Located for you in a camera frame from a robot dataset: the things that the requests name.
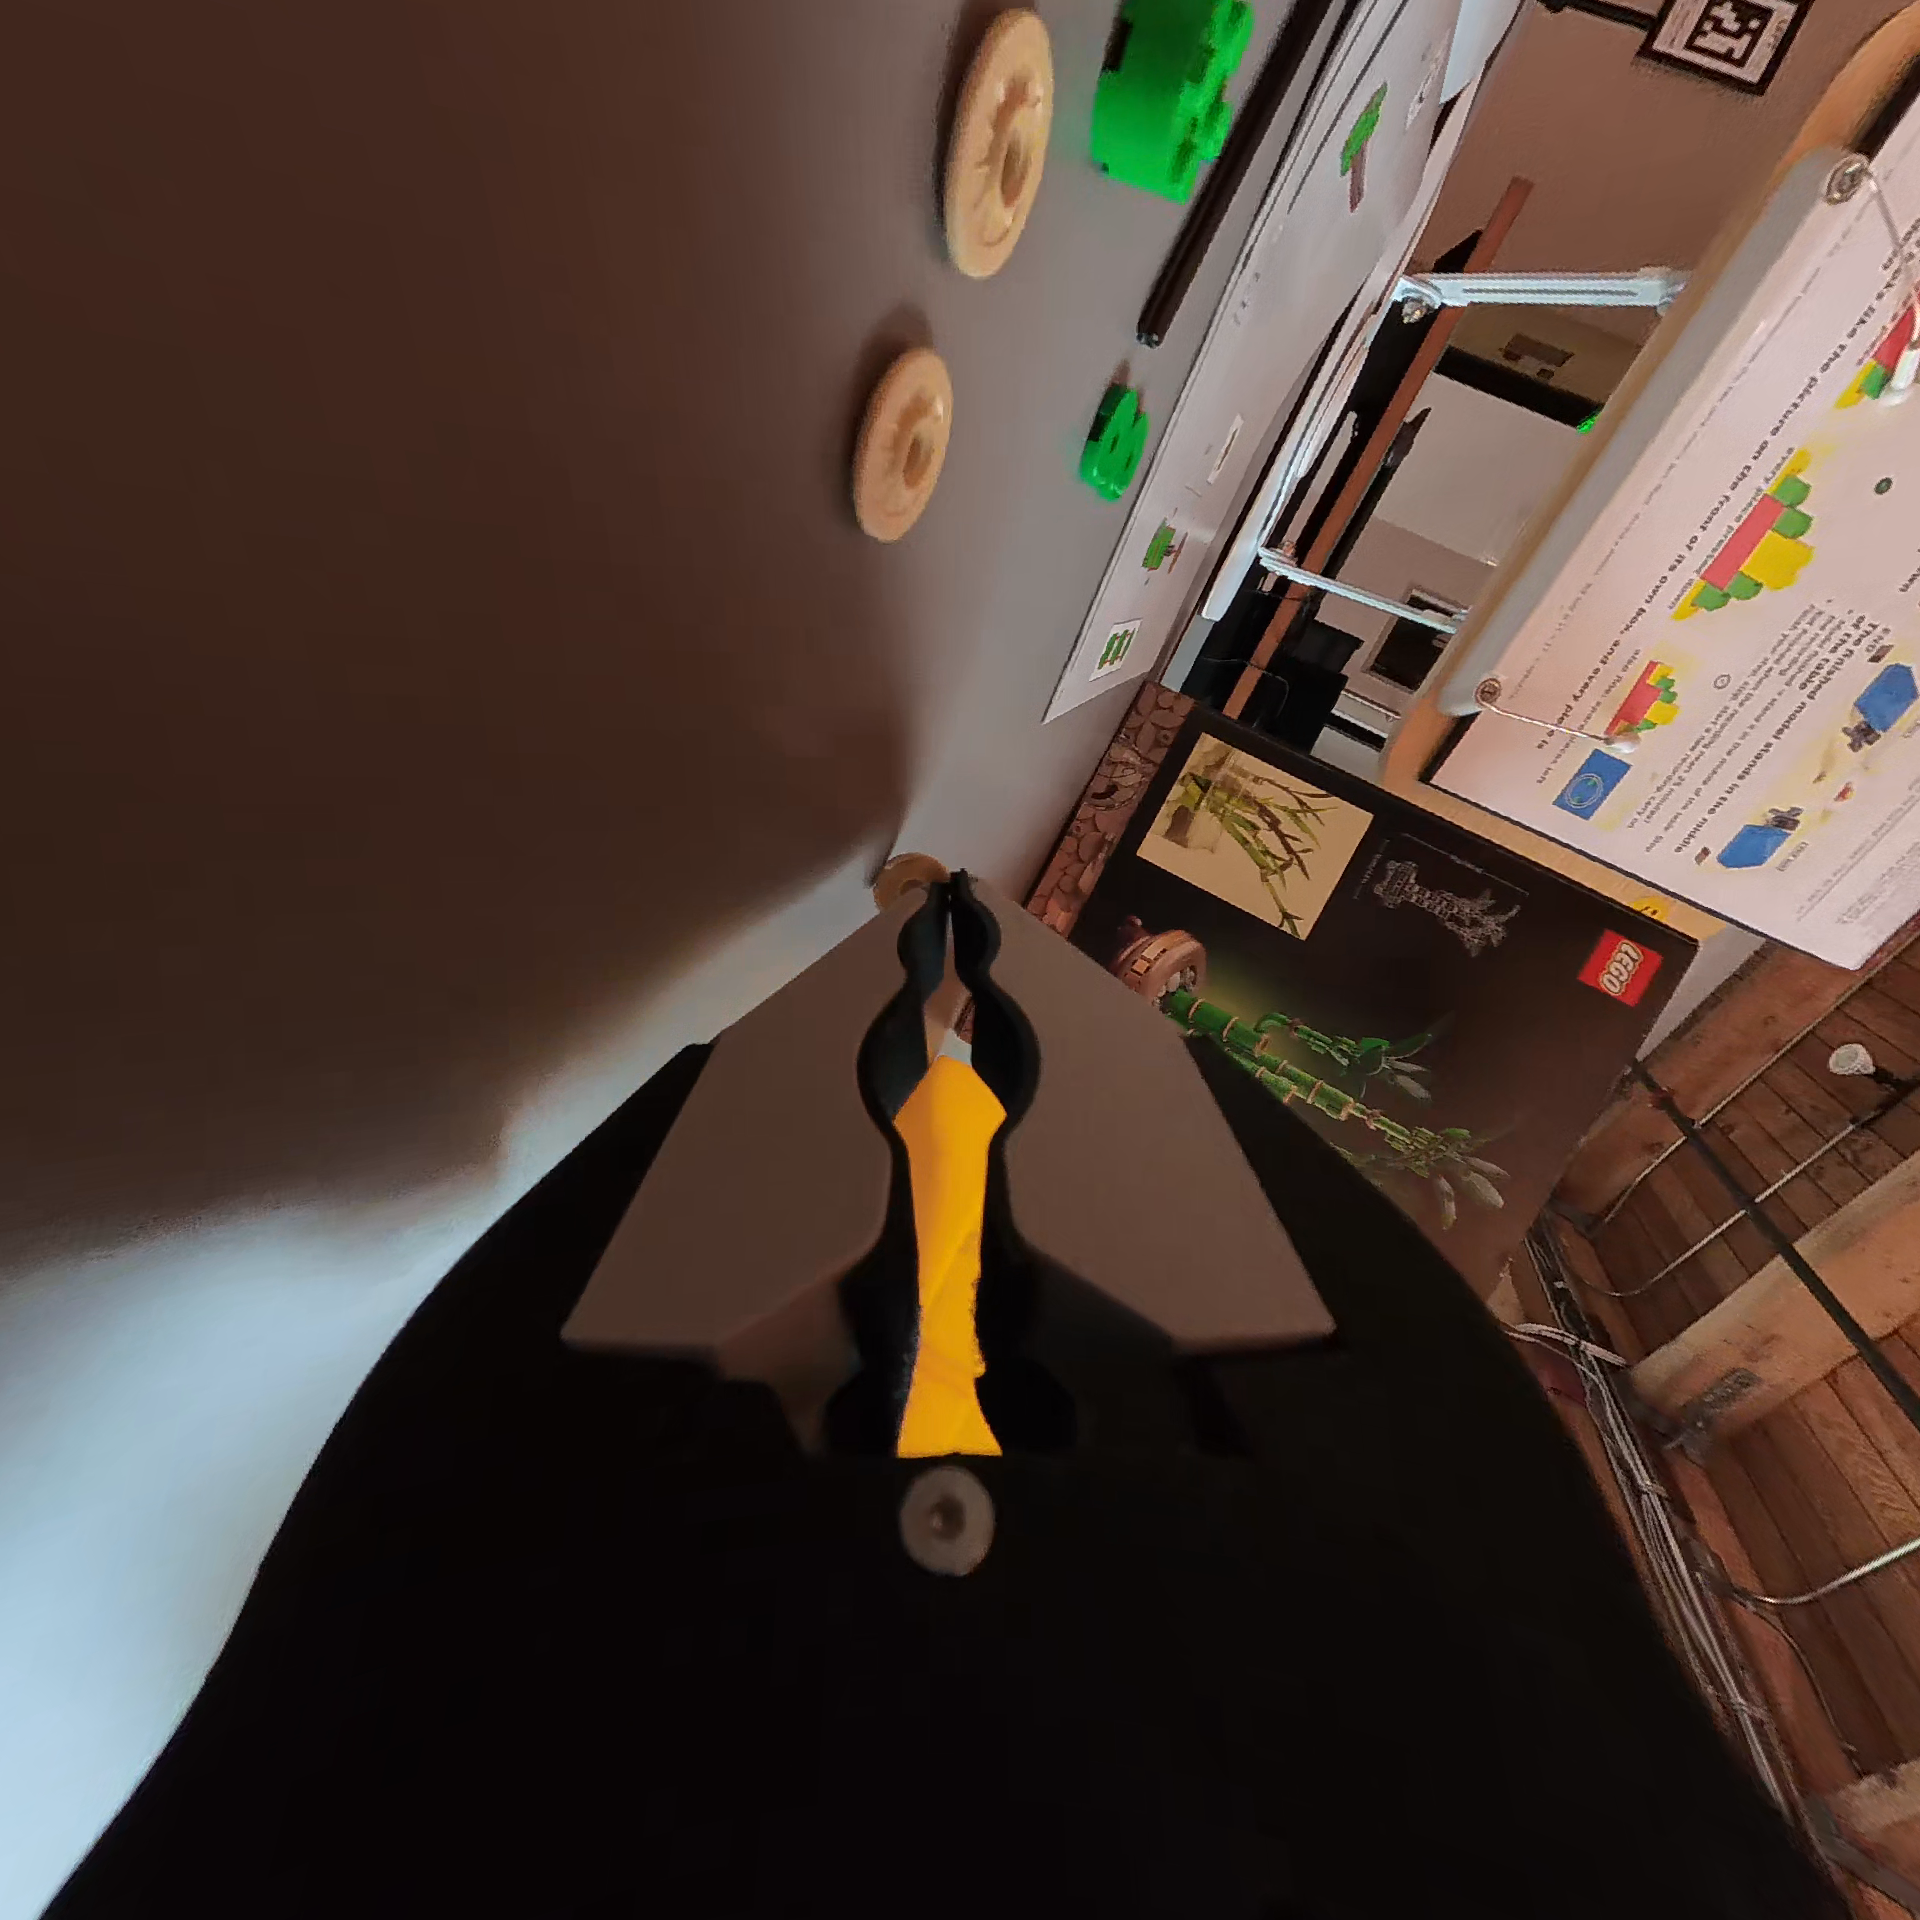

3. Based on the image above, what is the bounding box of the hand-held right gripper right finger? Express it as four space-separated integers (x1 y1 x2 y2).
949 874 1339 1454

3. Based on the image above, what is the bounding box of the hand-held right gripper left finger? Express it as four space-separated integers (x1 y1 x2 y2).
559 874 969 1450

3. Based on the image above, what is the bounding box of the grey desk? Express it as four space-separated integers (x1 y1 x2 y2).
0 0 1353 1920

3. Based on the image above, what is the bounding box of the dark bamboo set box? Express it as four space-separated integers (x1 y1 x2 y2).
1023 681 1706 1277

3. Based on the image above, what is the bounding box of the green round toy brick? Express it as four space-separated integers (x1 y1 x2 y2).
1075 382 1153 500
1090 0 1258 204

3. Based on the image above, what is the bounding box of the printed instruction board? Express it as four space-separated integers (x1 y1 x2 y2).
1381 17 1920 973

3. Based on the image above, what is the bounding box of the open instruction booklet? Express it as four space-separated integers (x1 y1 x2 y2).
1045 0 1491 728

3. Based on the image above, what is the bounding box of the black toy axle rod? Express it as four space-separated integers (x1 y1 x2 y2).
1137 0 1345 349

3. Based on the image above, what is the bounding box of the black white marker tag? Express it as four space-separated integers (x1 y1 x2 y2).
1635 0 1807 96

